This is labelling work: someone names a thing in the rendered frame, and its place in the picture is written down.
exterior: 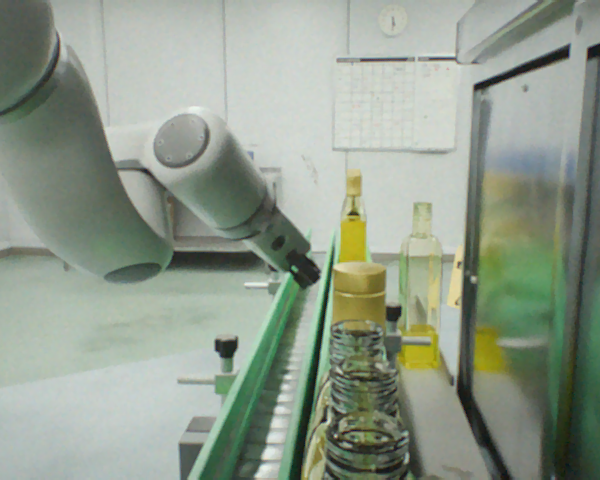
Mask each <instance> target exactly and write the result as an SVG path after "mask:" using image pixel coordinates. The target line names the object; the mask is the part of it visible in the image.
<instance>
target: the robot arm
mask: <svg viewBox="0 0 600 480"><path fill-rule="evenodd" d="M0 182H2V184H3V185H4V187H5V188H6V190H7V191H8V194H9V195H10V197H11V199H12V200H13V202H14V203H16V205H17V207H18V208H19V210H20V213H21V214H22V216H23V217H24V219H25V221H26V222H27V223H28V225H29V226H30V228H32V229H33V232H34V233H35V234H36V236H37V237H38V238H39V239H40V241H41V242H42V243H43V244H44V245H45V246H47V247H48V248H49V250H50V251H51V252H52V253H54V254H55V255H56V256H57V257H59V258H60V259H62V260H64V261H66V262H67V263H69V264H70V265H72V266H73V267H75V268H76V269H78V271H81V272H82V273H84V274H86V275H88V276H90V277H92V278H95V279H99V280H101V281H105V282H109V283H116V284H137V283H140V282H144V281H147V280H149V279H151V278H154V277H156V276H158V275H159V274H160V273H161V272H163V270H164V269H165V267H166V266H167V265H168V263H169V261H170V259H172V257H173V252H174V238H173V231H172V223H170V217H169V212H168V205H167V200H166V194H165V192H166V191H169V192H170V193H171V194H174V195H175V196H176V197H177V198H178V199H179V200H180V201H181V202H182V203H183V204H185V205H186V207H187V208H188V209H189V210H190V211H192V212H193V213H194V214H195V215H196V216H198V217H199V218H200V219H201V220H202V221H203V222H204V223H205V224H206V225H207V226H208V228H210V229H212V230H213V231H214V232H215V233H216V234H217V235H218V236H220V237H222V238H224V239H227V240H231V241H242V242H243V243H245V244H246V245H247V246H248V247H249V248H250V249H252V251H253V252H255V253H256V254H257V255H259V256H260V257H261V258H263V259H264V260H265V261H266V262H268V263H269V264H270V265H272V266H273V267H274V268H277V269H278V270H279V271H281V273H282V274H288V273H290V274H291V275H292V276H293V280H294V282H295V283H296V284H297V285H299V286H300V287H301V288H302V289H303V290H305V289H306V288H307V287H308V286H312V285H315V284H316V283H317V281H318V280H319V279H321V278H322V276H321V275H319V274H321V273H322V270H321V269H319V268H318V266H317V265H316V264H315V262H314V261H313V260H312V259H309V258H308V257H307V256H306V255H305V254H308V253H309V251H310V249H311V248H312V245H311V242H310V241H309V240H308V239H307V238H306V237H305V235H304V234H303V233H302V232H301V231H300V229H299V228H297V226H296V225H295V224H294V223H293V221H292V220H291V219H290V218H289V217H288V216H287V215H286V214H285V213H284V212H283V210H282V209H281V208H280V207H279V206H278V205H277V198H275V193H274V190H273V188H272V186H271V185H270V184H269V181H268V180H267V178H266V177H265V176H264V174H263V173H262V171H261V170H260V169H259V167H258V166H257V165H256V163H254V162H253V159H252V158H251V157H250V155H249V154H248V152H247V151H246V150H245V148H244V147H243V145H242V144H241V143H240V141H239V139H238V138H237V136H236V135H234V133H233V132H232V131H231V129H230V128H229V126H228V125H227V124H226V123H225V122H224V119H223V118H222V117H220V116H219V115H218V114H217V113H214V112H212V111H210V110H208V109H205V108H200V107H189V108H183V109H180V110H177V111H174V112H172V113H170V114H169V115H167V116H166V117H164V118H163V119H160V120H154V121H148V122H141V123H132V124H123V125H113V126H107V127H104V123H103V120H101V116H100V112H99V107H98V104H97V100H96V97H95V95H94V91H93V88H92V85H91V82H90V80H89V78H88V77H87V74H86V71H85V69H84V67H83V65H82V63H81V61H80V59H79V56H78V54H77V53H76V51H75V50H73V49H72V47H71V46H70V45H69V44H68V41H67V40H66V39H65V38H64V36H63V35H62V34H61V32H59V31H58V30H57V29H56V27H55V19H54V14H53V8H52V3H51V0H0ZM285 258H286V259H287V260H285ZM292 266H294V267H295V268H296V269H297V271H296V273H295V271H294V270H293V269H292V268H291V267H292Z"/></svg>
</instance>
